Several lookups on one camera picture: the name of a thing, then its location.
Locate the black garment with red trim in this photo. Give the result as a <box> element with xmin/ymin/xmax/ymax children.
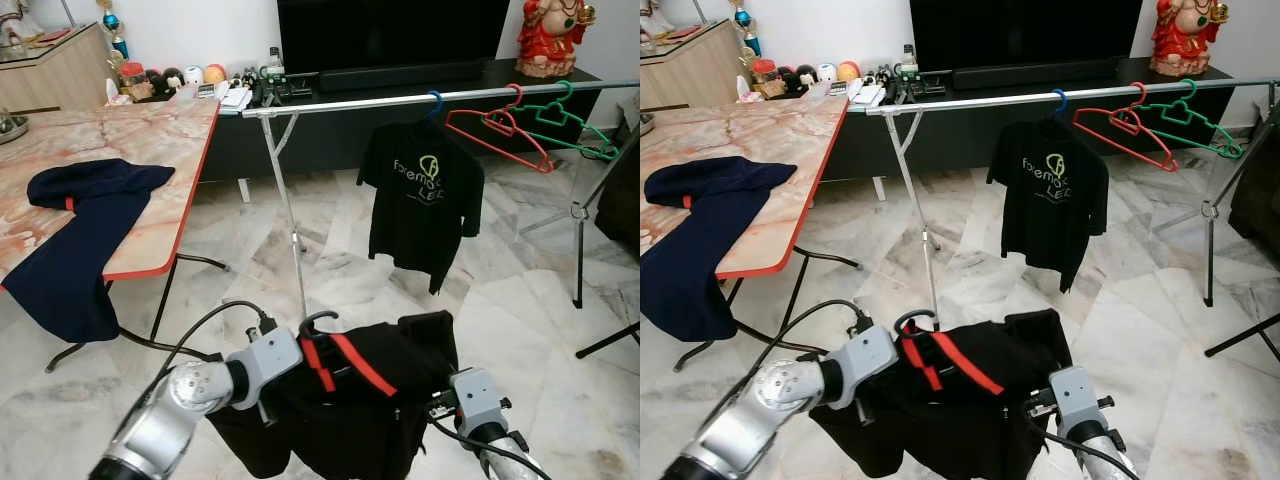
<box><xmin>810</xmin><ymin>308</ymin><xmax>1076</xmax><ymax>480</ymax></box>
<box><xmin>205</xmin><ymin>312</ymin><xmax>461</xmax><ymax>480</ymax></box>

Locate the red plastic hanger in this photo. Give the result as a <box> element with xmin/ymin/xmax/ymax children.
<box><xmin>444</xmin><ymin>83</ymin><xmax>555</xmax><ymax>175</ymax></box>
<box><xmin>1072</xmin><ymin>81</ymin><xmax>1182</xmax><ymax>174</ymax></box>

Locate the green plastic hanger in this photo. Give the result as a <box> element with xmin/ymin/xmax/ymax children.
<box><xmin>1140</xmin><ymin>77</ymin><xmax>1247</xmax><ymax>161</ymax></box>
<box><xmin>513</xmin><ymin>79</ymin><xmax>622</xmax><ymax>162</ymax></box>

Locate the black t-shirt with green logo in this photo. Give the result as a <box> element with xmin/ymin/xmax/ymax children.
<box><xmin>986</xmin><ymin>117</ymin><xmax>1111</xmax><ymax>294</ymax></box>
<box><xmin>357</xmin><ymin>120</ymin><xmax>487</xmax><ymax>297</ymax></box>

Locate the black tripod stand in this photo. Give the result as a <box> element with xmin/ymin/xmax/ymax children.
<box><xmin>518</xmin><ymin>120</ymin><xmax>641</xmax><ymax>361</ymax></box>
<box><xmin>1150</xmin><ymin>105</ymin><xmax>1280</xmax><ymax>361</ymax></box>

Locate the navy blue garment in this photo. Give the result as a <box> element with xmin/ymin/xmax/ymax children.
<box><xmin>2</xmin><ymin>158</ymin><xmax>177</xmax><ymax>344</ymax></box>
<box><xmin>640</xmin><ymin>155</ymin><xmax>799</xmax><ymax>344</ymax></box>

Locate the black TV console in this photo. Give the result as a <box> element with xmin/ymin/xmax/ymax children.
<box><xmin>200</xmin><ymin>58</ymin><xmax>607</xmax><ymax>187</ymax></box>
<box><xmin>820</xmin><ymin>57</ymin><xmax>1237</xmax><ymax>183</ymax></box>

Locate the marble pattern folding table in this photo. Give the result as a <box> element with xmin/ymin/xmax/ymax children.
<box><xmin>0</xmin><ymin>97</ymin><xmax>231</xmax><ymax>374</ymax></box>
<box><xmin>640</xmin><ymin>93</ymin><xmax>864</xmax><ymax>374</ymax></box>

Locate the silver metal clothes rack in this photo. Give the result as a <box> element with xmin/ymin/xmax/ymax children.
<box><xmin>241</xmin><ymin>80</ymin><xmax>641</xmax><ymax>321</ymax></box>
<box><xmin>865</xmin><ymin>78</ymin><xmax>1280</xmax><ymax>331</ymax></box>

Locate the white paper stack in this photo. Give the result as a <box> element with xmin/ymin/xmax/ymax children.
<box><xmin>214</xmin><ymin>84</ymin><xmax>257</xmax><ymax>113</ymax></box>
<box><xmin>846</xmin><ymin>80</ymin><xmax>889</xmax><ymax>109</ymax></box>

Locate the black television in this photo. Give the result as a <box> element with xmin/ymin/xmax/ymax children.
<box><xmin>277</xmin><ymin>0</ymin><xmax>512</xmax><ymax>73</ymax></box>
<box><xmin>909</xmin><ymin>0</ymin><xmax>1145</xmax><ymax>71</ymax></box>

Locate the red laughing Buddha statue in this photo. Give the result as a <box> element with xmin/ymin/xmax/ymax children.
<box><xmin>515</xmin><ymin>0</ymin><xmax>598</xmax><ymax>80</ymax></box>
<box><xmin>1149</xmin><ymin>0</ymin><xmax>1232</xmax><ymax>79</ymax></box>

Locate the light wooden cabinet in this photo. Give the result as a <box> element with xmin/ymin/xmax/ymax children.
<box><xmin>640</xmin><ymin>18</ymin><xmax>748</xmax><ymax>98</ymax></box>
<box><xmin>0</xmin><ymin>22</ymin><xmax>117</xmax><ymax>114</ymax></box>

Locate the gold and blue trophy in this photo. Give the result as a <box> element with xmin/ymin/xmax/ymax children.
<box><xmin>96</xmin><ymin>0</ymin><xmax>132</xmax><ymax>61</ymax></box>
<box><xmin>729</xmin><ymin>0</ymin><xmax>764</xmax><ymax>58</ymax></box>

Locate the white figurine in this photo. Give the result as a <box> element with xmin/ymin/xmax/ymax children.
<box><xmin>640</xmin><ymin>0</ymin><xmax>676</xmax><ymax>41</ymax></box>
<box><xmin>0</xmin><ymin>0</ymin><xmax>46</xmax><ymax>51</ymax></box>

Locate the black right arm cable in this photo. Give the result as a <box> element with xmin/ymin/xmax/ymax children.
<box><xmin>1025</xmin><ymin>408</ymin><xmax>1136</xmax><ymax>479</ymax></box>
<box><xmin>425</xmin><ymin>405</ymin><xmax>548</xmax><ymax>480</ymax></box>

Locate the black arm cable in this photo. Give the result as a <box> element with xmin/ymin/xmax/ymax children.
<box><xmin>1025</xmin><ymin>408</ymin><xmax>1136</xmax><ymax>479</ymax></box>
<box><xmin>735</xmin><ymin>297</ymin><xmax>871</xmax><ymax>401</ymax></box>
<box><xmin>140</xmin><ymin>298</ymin><xmax>279</xmax><ymax>401</ymax></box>
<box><xmin>425</xmin><ymin>405</ymin><xmax>548</xmax><ymax>480</ymax></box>

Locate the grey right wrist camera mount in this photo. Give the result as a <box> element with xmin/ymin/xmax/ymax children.
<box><xmin>1050</xmin><ymin>366</ymin><xmax>1114</xmax><ymax>438</ymax></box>
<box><xmin>448</xmin><ymin>368</ymin><xmax>513</xmax><ymax>438</ymax></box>

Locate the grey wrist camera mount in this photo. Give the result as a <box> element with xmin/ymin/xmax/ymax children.
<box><xmin>235</xmin><ymin>327</ymin><xmax>304</xmax><ymax>411</ymax></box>
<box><xmin>843</xmin><ymin>324</ymin><xmax>899</xmax><ymax>409</ymax></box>
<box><xmin>1050</xmin><ymin>366</ymin><xmax>1114</xmax><ymax>438</ymax></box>
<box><xmin>448</xmin><ymin>368</ymin><xmax>513</xmax><ymax>438</ymax></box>

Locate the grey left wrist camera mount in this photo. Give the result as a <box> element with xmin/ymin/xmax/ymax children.
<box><xmin>235</xmin><ymin>327</ymin><xmax>304</xmax><ymax>411</ymax></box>
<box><xmin>843</xmin><ymin>324</ymin><xmax>899</xmax><ymax>409</ymax></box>

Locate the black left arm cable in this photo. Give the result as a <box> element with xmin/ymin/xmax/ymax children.
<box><xmin>140</xmin><ymin>298</ymin><xmax>279</xmax><ymax>401</ymax></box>
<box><xmin>735</xmin><ymin>297</ymin><xmax>871</xmax><ymax>401</ymax></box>

